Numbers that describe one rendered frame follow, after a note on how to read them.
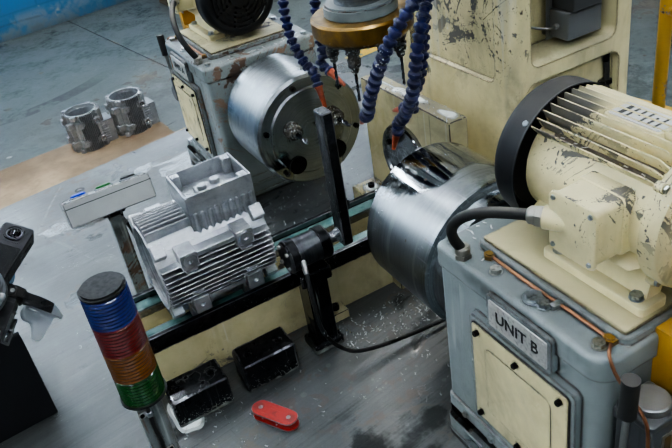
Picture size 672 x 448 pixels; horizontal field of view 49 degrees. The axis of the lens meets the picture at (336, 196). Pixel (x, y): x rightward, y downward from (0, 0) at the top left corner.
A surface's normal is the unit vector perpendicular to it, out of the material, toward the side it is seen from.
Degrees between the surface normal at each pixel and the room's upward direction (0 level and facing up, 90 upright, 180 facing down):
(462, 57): 90
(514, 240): 0
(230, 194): 90
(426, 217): 43
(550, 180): 80
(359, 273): 90
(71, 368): 0
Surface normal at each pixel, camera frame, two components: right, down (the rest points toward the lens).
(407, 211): -0.73, -0.30
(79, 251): -0.14, -0.84
